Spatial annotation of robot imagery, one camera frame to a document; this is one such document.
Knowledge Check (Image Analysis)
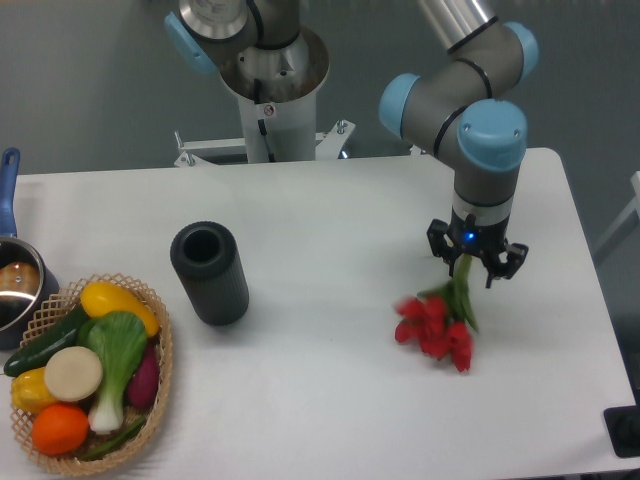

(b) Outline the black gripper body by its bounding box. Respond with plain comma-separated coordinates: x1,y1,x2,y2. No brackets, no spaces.
444,207,510,263

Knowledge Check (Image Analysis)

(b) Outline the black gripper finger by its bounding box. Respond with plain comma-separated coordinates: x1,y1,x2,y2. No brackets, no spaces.
483,241,529,289
426,219,458,277

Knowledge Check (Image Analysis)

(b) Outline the red tulip bouquet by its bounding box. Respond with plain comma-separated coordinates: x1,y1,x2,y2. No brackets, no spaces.
394,254,479,373

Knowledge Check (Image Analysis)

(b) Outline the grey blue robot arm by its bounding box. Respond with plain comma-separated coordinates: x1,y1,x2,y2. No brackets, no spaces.
164,1,539,280

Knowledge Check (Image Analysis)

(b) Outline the black device at edge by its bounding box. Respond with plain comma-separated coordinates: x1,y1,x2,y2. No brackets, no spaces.
603,405,639,458

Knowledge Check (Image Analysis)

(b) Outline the dark grey ribbed vase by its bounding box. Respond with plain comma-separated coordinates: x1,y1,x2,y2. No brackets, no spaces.
170,221,249,327

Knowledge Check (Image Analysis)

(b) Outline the purple sweet potato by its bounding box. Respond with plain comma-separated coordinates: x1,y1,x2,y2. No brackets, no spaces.
126,344,160,409

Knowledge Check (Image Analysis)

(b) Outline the green bok choy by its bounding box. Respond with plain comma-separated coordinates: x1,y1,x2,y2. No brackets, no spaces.
78,311,147,435

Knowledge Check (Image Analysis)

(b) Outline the yellow squash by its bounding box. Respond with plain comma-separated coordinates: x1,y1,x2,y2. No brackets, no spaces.
80,281,160,338

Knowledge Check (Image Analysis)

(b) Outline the green chili pepper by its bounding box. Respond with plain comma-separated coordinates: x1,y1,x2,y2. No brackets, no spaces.
79,416,146,461

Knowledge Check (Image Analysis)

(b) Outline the woven wicker basket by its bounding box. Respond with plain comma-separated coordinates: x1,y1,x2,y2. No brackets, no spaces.
9,273,173,477

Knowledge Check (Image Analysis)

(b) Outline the dark green cucumber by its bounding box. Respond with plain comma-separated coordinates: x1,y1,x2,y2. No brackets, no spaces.
4,305,89,377

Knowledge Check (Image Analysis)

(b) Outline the beige round disc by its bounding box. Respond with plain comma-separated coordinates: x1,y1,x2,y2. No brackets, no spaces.
44,346,103,402

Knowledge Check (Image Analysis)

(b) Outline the orange fruit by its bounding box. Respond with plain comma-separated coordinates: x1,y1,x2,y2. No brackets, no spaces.
31,403,89,456

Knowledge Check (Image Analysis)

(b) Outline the yellow bell pepper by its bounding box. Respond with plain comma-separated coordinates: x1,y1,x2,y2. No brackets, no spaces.
11,367,59,414

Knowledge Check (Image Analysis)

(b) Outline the white frame at right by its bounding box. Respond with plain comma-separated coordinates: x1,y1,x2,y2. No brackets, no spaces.
592,171,639,267

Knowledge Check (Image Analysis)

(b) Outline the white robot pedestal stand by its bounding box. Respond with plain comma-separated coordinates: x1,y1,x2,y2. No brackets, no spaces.
174,26,356,167

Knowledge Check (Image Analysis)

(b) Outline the blue handled saucepan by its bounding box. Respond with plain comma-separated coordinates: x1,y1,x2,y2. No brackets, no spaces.
1,147,59,351

